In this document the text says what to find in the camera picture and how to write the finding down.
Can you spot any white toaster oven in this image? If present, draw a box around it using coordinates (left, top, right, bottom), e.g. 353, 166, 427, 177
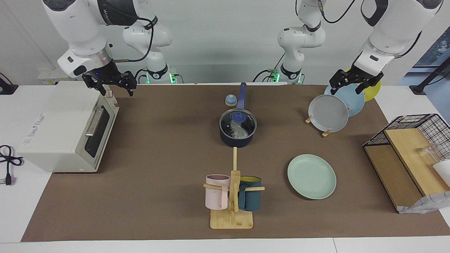
17, 81, 120, 173

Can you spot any bagged white vermicelli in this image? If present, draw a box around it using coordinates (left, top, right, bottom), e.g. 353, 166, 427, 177
227, 121, 248, 138

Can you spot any light blue plate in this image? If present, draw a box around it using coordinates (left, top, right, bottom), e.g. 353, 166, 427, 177
324, 83, 365, 117

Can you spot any grey plate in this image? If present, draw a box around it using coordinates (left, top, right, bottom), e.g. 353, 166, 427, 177
308, 94, 349, 133

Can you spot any white cup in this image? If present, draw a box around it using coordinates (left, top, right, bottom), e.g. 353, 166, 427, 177
432, 160, 450, 187

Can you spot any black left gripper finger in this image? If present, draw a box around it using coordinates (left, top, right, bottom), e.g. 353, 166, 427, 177
356, 72, 384, 94
329, 70, 347, 95

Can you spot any glass lid with blue knob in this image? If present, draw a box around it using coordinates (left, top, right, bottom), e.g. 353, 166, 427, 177
219, 109, 257, 138

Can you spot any brown wooden board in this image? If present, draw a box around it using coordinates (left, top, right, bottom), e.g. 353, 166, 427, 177
364, 145, 424, 210

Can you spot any grey patterned cloth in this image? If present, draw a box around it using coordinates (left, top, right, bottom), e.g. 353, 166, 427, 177
397, 192, 450, 214

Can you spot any clear glass cup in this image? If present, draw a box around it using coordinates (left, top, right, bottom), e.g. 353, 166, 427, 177
417, 144, 442, 166

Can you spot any black clamp mount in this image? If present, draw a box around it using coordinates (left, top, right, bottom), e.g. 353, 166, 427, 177
0, 72, 19, 95

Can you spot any pink mug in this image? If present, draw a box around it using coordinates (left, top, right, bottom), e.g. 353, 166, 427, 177
205, 174, 231, 210

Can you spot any mint green plate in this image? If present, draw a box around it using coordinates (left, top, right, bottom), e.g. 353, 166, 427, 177
287, 154, 337, 200

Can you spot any brown table mat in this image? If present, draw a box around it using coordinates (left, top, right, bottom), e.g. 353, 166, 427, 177
21, 84, 450, 242

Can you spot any yellow plate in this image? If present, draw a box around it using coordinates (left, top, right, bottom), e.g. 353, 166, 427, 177
346, 69, 381, 102

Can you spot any wooden mug tree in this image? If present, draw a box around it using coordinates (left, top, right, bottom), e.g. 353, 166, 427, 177
203, 147, 265, 229

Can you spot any dark window pane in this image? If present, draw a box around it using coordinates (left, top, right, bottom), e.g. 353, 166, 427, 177
415, 28, 450, 67

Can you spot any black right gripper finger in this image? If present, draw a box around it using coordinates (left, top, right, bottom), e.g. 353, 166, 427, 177
121, 71, 137, 96
83, 74, 107, 96

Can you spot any dark blue saucepan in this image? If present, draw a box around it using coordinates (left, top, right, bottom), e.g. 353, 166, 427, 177
219, 83, 257, 148

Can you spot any black power cable with plug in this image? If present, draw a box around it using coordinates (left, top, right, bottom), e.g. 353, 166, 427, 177
0, 145, 24, 186

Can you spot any dark teal mug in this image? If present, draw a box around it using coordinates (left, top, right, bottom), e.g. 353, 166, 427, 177
238, 176, 262, 212

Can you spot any black wire basket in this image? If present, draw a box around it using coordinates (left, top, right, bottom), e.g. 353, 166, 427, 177
363, 113, 450, 162

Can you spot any wooden plate rack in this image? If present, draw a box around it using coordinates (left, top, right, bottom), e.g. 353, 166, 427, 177
305, 105, 352, 138

